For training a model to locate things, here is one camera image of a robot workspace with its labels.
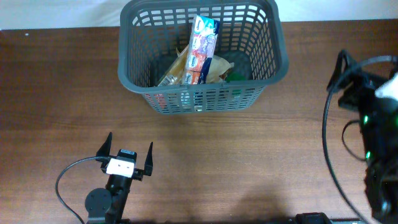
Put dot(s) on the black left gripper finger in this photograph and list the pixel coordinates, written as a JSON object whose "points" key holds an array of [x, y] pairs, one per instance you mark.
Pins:
{"points": [[148, 166], [104, 150]]}

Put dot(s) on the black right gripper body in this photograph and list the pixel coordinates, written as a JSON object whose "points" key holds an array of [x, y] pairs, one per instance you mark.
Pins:
{"points": [[364, 96]]}

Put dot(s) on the spaghetti packet red ends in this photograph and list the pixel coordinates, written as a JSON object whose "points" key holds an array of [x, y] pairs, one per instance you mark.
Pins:
{"points": [[172, 76]]}

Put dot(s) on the grey plastic basket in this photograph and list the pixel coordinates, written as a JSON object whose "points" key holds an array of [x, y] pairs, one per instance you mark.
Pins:
{"points": [[250, 36]]}

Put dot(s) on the green lid jar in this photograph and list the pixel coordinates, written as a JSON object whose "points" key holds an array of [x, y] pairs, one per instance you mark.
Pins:
{"points": [[234, 77]]}

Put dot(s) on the beige grain bag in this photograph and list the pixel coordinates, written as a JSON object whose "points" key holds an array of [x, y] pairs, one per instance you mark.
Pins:
{"points": [[219, 70]]}

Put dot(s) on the Kleenex tissue multipack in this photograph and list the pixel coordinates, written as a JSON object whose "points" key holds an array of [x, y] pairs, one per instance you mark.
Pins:
{"points": [[202, 46]]}

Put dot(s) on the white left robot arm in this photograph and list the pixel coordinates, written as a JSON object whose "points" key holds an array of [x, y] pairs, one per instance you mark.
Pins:
{"points": [[106, 205]]}

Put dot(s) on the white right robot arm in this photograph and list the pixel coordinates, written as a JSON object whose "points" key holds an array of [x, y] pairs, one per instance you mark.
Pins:
{"points": [[378, 126]]}

